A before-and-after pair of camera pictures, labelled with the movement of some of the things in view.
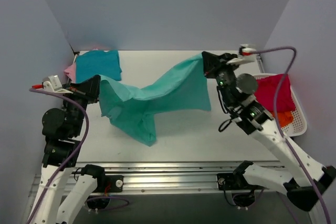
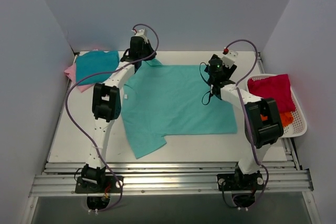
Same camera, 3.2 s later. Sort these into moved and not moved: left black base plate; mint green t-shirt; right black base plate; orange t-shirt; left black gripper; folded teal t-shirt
Moved: left black gripper; mint green t-shirt
Not moved: left black base plate; right black base plate; orange t-shirt; folded teal t-shirt
